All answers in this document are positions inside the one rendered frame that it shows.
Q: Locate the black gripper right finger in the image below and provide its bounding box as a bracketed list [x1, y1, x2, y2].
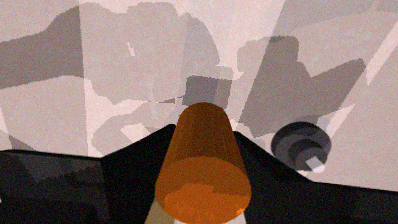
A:
[233, 131, 398, 224]

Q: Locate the orange knob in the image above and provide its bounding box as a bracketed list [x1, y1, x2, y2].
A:
[155, 102, 251, 224]

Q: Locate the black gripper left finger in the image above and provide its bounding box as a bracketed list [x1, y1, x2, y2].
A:
[0, 124, 176, 224]

